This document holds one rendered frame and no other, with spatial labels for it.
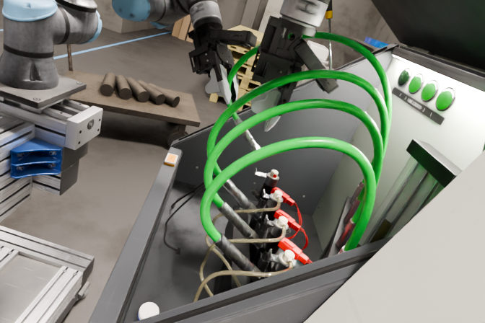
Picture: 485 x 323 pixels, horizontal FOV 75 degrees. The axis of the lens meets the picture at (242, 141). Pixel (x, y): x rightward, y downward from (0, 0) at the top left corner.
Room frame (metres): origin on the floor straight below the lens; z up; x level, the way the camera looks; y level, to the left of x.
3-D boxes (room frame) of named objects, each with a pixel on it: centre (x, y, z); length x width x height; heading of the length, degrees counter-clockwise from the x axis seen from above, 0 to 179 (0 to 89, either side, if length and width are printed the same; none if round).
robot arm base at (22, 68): (0.82, 0.64, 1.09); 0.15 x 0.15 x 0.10
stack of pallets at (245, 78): (4.83, 0.26, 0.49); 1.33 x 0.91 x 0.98; 2
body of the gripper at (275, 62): (0.60, -0.02, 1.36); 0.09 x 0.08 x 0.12; 98
